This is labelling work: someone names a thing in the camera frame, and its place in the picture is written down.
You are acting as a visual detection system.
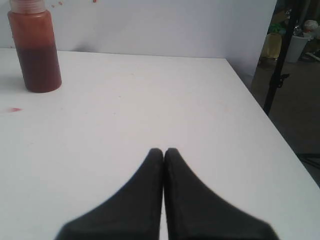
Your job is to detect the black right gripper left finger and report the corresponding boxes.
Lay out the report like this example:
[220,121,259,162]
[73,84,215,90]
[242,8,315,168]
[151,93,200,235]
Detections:
[56,148,164,240]

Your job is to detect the white bucket in background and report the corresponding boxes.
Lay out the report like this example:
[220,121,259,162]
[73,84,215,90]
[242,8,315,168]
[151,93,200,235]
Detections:
[285,32,312,63]

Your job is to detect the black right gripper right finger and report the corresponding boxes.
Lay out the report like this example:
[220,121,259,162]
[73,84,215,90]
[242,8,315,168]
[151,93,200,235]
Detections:
[164,148,278,240]

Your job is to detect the red sauce bottle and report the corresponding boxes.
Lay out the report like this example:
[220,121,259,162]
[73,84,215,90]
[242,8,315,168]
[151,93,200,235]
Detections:
[7,0,62,93]

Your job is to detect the black tripod stand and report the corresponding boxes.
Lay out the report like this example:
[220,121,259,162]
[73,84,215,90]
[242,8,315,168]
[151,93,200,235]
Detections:
[262,0,303,116]

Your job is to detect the yellow bag in background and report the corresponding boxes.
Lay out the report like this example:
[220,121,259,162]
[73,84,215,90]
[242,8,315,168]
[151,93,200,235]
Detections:
[260,33,282,59]

